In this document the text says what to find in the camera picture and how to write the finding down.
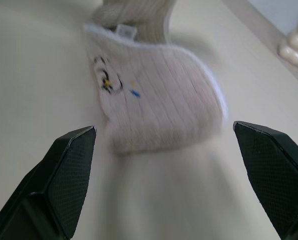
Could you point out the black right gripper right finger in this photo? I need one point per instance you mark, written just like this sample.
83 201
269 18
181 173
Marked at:
276 175

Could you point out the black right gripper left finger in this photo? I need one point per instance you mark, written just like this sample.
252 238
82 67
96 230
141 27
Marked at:
56 185

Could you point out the beige ribbed towel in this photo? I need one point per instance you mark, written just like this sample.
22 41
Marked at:
158 107

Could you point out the cream rounded object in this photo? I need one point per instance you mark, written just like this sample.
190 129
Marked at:
294 47

